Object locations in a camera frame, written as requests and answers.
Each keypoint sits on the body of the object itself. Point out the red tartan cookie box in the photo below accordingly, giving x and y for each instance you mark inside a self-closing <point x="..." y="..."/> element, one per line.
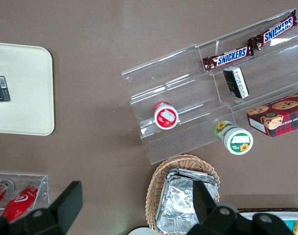
<point x="283" y="117"/>

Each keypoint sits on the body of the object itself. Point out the black and white chocolate box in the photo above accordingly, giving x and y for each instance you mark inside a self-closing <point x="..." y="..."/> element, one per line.
<point x="235" y="82"/>

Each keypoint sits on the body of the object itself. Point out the green sunflower yoghurt cup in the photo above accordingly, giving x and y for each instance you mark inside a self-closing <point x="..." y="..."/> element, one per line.
<point x="238" y="142"/>

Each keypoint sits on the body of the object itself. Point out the clear acrylic bottle box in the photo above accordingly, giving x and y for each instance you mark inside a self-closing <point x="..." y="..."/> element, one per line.
<point x="44" y="188"/>

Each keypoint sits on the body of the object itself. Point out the clear acrylic tiered display stand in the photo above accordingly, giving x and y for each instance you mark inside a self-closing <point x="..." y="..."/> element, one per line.
<point x="188" y="80"/>

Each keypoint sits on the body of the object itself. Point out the small black barcode box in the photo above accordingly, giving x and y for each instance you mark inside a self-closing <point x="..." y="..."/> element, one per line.
<point x="0" y="89"/>

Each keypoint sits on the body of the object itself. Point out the red strawberry yoghurt cup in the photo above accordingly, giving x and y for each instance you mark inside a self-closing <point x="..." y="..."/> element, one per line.
<point x="166" y="117"/>

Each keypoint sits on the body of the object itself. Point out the light tan wicker basket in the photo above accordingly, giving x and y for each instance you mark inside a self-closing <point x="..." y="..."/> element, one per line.
<point x="154" y="186"/>

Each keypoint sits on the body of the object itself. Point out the aluminium foil tray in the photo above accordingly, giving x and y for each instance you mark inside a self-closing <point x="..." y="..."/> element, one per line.
<point x="188" y="172"/>
<point x="178" y="203"/>

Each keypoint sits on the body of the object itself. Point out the Snickers chocolate bar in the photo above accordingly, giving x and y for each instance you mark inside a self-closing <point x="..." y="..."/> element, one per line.
<point x="276" y="30"/>
<point x="230" y="56"/>

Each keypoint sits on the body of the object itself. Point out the white round plate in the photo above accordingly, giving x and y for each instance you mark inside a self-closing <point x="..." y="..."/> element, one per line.
<point x="140" y="231"/>

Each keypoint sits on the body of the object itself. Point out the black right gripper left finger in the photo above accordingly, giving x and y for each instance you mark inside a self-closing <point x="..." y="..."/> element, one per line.
<point x="68" y="203"/>

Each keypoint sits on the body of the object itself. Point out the white plastic bin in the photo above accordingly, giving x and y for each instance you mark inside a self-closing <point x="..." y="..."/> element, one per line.
<point x="273" y="215"/>

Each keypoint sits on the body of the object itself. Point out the cream plastic tray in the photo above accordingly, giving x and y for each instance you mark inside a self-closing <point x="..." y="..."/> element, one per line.
<point x="26" y="93"/>

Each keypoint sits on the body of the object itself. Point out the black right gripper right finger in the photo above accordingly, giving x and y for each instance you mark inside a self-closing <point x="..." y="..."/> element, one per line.
<point x="202" y="205"/>

